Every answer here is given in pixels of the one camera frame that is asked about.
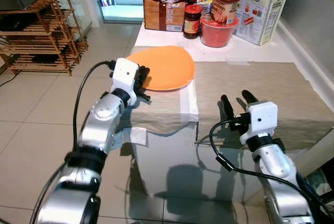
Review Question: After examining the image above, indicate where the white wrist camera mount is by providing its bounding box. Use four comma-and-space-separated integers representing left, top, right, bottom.
111, 57, 139, 105
246, 101, 278, 138

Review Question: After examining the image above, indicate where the large beige table mat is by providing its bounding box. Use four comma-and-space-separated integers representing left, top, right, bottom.
194, 61, 334, 151

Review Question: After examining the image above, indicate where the clear wrapped snack packet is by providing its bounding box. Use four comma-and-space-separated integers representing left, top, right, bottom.
197, 0, 213, 17

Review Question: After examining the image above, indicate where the orange oval plate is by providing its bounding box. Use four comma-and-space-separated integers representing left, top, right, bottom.
127, 46, 195, 92

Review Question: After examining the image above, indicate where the luncheon meat can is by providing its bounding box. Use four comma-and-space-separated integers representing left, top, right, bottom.
211, 0, 241, 25

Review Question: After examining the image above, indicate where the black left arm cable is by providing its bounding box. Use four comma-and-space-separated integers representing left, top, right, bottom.
72, 60, 116, 154

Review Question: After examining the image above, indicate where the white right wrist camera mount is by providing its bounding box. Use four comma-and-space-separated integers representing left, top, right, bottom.
246, 101, 278, 138

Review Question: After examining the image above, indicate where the brown noodle multipack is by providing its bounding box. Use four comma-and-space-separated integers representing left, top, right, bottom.
144, 0, 187, 32

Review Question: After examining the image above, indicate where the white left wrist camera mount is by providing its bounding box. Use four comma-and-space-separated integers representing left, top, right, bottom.
111, 57, 139, 105

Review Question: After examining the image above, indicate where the red plastic bowl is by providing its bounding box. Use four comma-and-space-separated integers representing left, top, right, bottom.
200, 15, 240, 48

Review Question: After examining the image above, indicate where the white printed flour bag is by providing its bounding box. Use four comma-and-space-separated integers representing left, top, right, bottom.
234, 0, 291, 46

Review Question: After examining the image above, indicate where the chili jar with red lid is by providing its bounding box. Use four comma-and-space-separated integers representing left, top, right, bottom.
183, 4, 203, 40

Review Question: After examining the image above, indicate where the small beige table mat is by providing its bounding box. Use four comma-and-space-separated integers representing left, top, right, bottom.
125, 49, 200, 134

